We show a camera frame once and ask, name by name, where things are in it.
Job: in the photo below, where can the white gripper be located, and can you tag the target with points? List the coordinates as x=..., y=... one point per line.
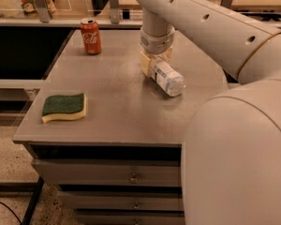
x=156, y=43

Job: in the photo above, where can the clear plastic water bottle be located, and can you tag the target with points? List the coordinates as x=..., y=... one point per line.
x=170, y=80

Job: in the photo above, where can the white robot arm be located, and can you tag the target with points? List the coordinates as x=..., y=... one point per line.
x=231, y=157

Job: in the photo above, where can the red cola can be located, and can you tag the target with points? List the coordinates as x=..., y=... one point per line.
x=90, y=36

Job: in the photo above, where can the green and yellow sponge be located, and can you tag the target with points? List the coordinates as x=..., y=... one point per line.
x=64, y=107

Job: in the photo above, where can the grey drawer cabinet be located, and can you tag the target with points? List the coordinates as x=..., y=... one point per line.
x=120, y=163

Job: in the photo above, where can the metal railing with posts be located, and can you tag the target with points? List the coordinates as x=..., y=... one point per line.
x=129, y=11

